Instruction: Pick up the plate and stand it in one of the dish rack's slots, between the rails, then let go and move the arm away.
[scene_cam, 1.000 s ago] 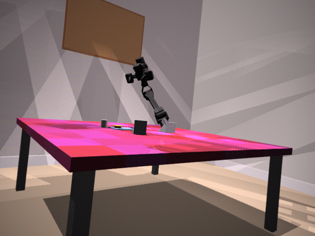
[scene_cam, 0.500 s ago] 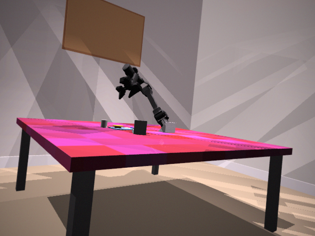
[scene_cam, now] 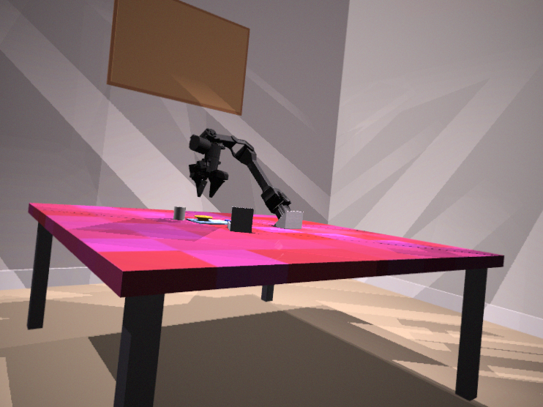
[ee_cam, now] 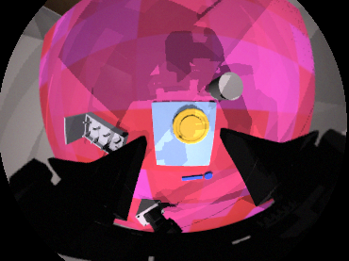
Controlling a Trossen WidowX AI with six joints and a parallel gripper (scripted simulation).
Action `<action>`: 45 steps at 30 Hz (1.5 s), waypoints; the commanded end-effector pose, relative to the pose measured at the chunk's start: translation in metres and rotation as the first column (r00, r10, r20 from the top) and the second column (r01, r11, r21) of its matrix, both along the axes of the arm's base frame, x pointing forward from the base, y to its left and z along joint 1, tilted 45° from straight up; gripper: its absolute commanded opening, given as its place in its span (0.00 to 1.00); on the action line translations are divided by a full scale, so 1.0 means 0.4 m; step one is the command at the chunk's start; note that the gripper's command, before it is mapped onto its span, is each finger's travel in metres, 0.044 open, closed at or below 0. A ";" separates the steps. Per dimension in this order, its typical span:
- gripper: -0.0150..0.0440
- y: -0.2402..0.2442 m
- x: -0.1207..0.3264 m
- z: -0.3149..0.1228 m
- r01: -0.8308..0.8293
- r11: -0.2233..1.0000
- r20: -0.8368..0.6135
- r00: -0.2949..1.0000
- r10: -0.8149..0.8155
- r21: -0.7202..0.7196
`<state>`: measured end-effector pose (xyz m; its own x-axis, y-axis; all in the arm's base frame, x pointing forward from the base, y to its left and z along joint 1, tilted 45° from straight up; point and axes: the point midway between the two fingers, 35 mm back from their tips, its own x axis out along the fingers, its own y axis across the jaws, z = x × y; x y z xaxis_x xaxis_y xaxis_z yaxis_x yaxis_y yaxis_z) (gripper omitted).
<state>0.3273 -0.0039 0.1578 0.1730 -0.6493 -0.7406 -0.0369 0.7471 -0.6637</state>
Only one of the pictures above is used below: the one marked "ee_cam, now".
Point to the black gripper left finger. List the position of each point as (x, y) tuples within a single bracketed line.
[(111, 179)]

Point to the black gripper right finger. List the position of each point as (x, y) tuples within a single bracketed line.
[(263, 163)]

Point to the white cylinder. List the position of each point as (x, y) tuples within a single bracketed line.
[(226, 86)]

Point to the white dish rack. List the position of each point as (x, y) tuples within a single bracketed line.
[(96, 130)]

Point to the light blue flat square mat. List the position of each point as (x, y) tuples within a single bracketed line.
[(171, 151)]

